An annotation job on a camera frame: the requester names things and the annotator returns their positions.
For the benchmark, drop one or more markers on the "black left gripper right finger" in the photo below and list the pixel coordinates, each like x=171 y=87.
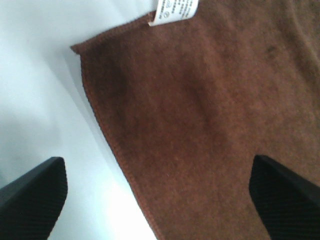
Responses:
x=287 y=204

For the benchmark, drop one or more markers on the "brown towel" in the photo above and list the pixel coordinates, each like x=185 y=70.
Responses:
x=186 y=106

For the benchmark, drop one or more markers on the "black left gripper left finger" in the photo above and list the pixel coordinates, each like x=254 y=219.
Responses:
x=31 y=205

